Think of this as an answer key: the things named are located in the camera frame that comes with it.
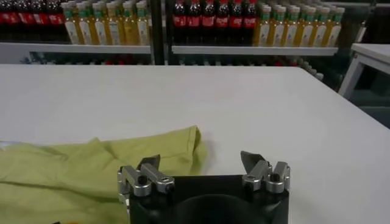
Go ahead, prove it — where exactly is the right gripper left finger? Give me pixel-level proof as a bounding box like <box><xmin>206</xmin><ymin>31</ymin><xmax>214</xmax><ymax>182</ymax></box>
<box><xmin>117</xmin><ymin>154</ymin><xmax>175</xmax><ymax>203</ymax></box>

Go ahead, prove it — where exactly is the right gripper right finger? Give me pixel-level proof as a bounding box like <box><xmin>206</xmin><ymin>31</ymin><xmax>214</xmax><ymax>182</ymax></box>
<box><xmin>240</xmin><ymin>151</ymin><xmax>290</xmax><ymax>194</ymax></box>

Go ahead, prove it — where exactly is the light green t-shirt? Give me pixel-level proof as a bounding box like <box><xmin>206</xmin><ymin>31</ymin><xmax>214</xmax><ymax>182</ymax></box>
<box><xmin>0</xmin><ymin>125</ymin><xmax>208</xmax><ymax>224</ymax></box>

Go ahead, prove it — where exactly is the beverage shelf unit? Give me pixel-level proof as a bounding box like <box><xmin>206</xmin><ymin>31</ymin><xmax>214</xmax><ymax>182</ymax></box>
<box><xmin>0</xmin><ymin>0</ymin><xmax>165</xmax><ymax>66</ymax></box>
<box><xmin>152</xmin><ymin>0</ymin><xmax>375</xmax><ymax>92</ymax></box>

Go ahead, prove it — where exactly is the yellow juice bottle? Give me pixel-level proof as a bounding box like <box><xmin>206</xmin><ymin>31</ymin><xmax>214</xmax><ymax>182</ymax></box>
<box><xmin>135</xmin><ymin>1</ymin><xmax>151</xmax><ymax>46</ymax></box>
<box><xmin>76</xmin><ymin>2</ymin><xmax>94</xmax><ymax>46</ymax></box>
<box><xmin>254</xmin><ymin>5</ymin><xmax>272</xmax><ymax>47</ymax></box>
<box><xmin>121</xmin><ymin>1</ymin><xmax>138</xmax><ymax>46</ymax></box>
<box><xmin>91</xmin><ymin>2</ymin><xmax>108</xmax><ymax>46</ymax></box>
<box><xmin>268</xmin><ymin>5</ymin><xmax>287</xmax><ymax>47</ymax></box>
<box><xmin>323</xmin><ymin>7</ymin><xmax>346</xmax><ymax>48</ymax></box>
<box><xmin>310</xmin><ymin>6</ymin><xmax>332</xmax><ymax>47</ymax></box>
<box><xmin>105</xmin><ymin>2</ymin><xmax>122</xmax><ymax>46</ymax></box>
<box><xmin>297</xmin><ymin>6</ymin><xmax>317</xmax><ymax>47</ymax></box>
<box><xmin>282</xmin><ymin>6</ymin><xmax>301</xmax><ymax>47</ymax></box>
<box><xmin>60</xmin><ymin>2</ymin><xmax>80</xmax><ymax>46</ymax></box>

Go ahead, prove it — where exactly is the red cap cola bottle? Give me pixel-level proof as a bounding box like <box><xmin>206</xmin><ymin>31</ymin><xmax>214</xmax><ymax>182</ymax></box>
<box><xmin>0</xmin><ymin>0</ymin><xmax>20</xmax><ymax>40</ymax></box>
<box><xmin>242</xmin><ymin>0</ymin><xmax>257</xmax><ymax>45</ymax></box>
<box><xmin>16</xmin><ymin>0</ymin><xmax>35</xmax><ymax>40</ymax></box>
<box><xmin>214</xmin><ymin>0</ymin><xmax>230</xmax><ymax>45</ymax></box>
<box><xmin>228</xmin><ymin>0</ymin><xmax>244</xmax><ymax>45</ymax></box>
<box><xmin>32</xmin><ymin>0</ymin><xmax>49</xmax><ymax>40</ymax></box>
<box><xmin>200</xmin><ymin>0</ymin><xmax>216</xmax><ymax>45</ymax></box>
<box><xmin>186</xmin><ymin>0</ymin><xmax>202</xmax><ymax>45</ymax></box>
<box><xmin>47</xmin><ymin>0</ymin><xmax>65</xmax><ymax>40</ymax></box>
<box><xmin>172</xmin><ymin>0</ymin><xmax>187</xmax><ymax>45</ymax></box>

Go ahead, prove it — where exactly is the empty white side table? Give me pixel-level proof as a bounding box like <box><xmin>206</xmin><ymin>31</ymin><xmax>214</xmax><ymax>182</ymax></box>
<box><xmin>338</xmin><ymin>43</ymin><xmax>390</xmax><ymax>101</ymax></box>

